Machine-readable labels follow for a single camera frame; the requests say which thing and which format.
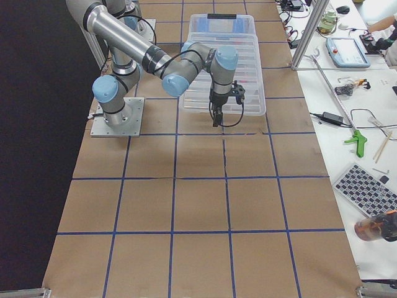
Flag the clear ribbed box lid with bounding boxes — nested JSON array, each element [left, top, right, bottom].
[[179, 32, 266, 116]]

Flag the clear plastic storage box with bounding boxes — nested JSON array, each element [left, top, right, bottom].
[[187, 14, 256, 43]]

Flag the black power adapter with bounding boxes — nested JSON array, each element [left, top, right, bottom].
[[310, 112, 351, 127]]

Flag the blue teach pendant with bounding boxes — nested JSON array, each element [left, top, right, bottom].
[[325, 38, 371, 68]]

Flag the long reach grabber tool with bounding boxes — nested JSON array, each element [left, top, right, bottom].
[[305, 48, 367, 158]]

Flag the black computer mouse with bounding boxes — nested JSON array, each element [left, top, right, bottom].
[[336, 6, 350, 15]]

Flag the wooden chopsticks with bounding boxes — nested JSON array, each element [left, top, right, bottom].
[[373, 130, 393, 163]]

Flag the checkered calibration board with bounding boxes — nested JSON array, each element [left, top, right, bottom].
[[333, 163, 396, 217]]

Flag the orange transparent bottle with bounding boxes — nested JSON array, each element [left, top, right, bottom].
[[354, 210, 396, 242]]

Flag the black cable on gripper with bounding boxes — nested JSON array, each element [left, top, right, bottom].
[[209, 99, 244, 127]]

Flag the black box latch handle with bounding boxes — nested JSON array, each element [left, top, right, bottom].
[[207, 13, 237, 19]]

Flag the aluminium frame post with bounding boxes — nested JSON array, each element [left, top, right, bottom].
[[290, 0, 329, 71]]

